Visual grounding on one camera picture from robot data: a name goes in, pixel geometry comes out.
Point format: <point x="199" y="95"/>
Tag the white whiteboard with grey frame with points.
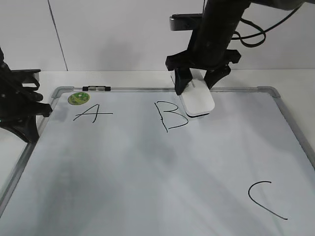
<point x="131" y="162"/>

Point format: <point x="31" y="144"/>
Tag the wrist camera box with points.
<point x="184" y="22"/>
<point x="27" y="76"/>

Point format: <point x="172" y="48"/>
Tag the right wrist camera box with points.
<point x="184" y="22"/>

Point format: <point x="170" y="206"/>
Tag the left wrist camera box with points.
<point x="27" y="76"/>

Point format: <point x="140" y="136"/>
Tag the white rectangular board eraser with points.
<point x="196" y="97"/>

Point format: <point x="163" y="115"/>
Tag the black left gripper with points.
<point x="19" y="104"/>

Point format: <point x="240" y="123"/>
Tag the round green magnet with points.
<point x="78" y="98"/>

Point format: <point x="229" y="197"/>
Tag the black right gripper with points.
<point x="182" y="61"/>

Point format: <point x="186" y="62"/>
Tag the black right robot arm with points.
<point x="212" y="31"/>

